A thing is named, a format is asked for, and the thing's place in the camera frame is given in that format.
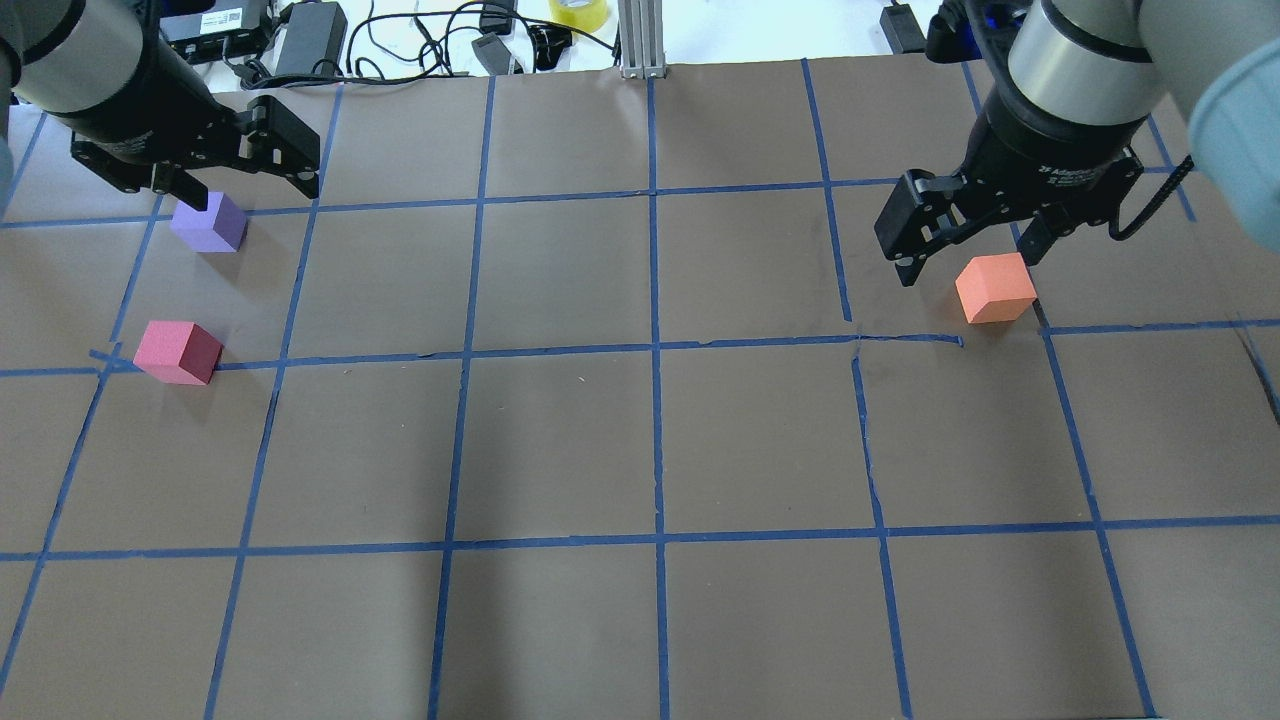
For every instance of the black power adapter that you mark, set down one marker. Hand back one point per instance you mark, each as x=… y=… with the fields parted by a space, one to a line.
x=314 y=34

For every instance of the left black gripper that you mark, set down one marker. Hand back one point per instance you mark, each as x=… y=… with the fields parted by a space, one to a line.
x=140 y=108

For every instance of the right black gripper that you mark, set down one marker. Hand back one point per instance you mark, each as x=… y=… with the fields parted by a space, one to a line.
x=1052 y=148

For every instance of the pink foam cube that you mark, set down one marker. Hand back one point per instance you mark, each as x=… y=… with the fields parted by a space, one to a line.
x=179 y=353

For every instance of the black device with label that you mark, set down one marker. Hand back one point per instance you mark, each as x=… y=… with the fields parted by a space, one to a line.
x=220 y=30

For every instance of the aluminium frame post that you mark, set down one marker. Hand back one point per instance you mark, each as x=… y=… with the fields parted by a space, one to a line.
x=642 y=53

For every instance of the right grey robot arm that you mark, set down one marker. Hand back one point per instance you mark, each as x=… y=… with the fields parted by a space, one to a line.
x=1073 y=81

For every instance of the small black power brick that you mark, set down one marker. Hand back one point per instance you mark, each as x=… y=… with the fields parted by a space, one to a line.
x=901 y=29

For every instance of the purple foam cube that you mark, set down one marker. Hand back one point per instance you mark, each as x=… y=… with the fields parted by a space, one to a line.
x=219 y=228

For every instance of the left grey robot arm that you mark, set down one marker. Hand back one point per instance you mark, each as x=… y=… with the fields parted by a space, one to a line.
x=72 y=55

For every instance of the orange foam cube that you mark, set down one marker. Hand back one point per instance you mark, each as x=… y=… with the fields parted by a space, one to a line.
x=995 y=288

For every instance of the yellow tape roll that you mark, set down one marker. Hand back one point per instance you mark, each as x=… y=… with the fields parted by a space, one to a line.
x=584 y=15

